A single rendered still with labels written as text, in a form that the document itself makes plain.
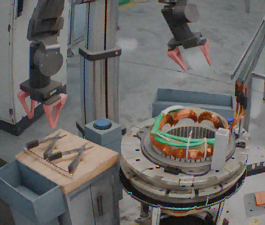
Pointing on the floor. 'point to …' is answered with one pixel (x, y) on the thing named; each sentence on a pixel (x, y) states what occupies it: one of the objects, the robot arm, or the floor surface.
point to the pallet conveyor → (245, 78)
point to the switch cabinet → (12, 62)
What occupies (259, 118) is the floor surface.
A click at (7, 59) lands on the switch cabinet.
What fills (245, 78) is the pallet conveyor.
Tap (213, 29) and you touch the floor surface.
